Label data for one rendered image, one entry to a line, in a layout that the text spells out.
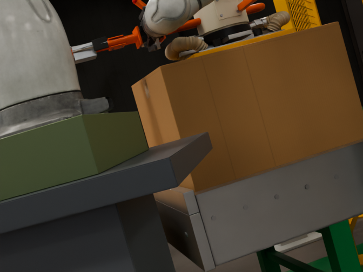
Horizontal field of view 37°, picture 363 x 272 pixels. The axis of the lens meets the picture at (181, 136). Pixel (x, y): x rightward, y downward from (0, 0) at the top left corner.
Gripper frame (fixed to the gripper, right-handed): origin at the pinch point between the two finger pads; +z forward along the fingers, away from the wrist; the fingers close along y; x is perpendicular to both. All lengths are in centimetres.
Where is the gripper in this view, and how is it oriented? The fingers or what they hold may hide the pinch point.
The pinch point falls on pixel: (145, 36)
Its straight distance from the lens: 176.2
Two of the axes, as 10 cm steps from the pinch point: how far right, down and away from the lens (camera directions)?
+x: 9.3, -2.8, 2.3
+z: -2.3, 0.2, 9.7
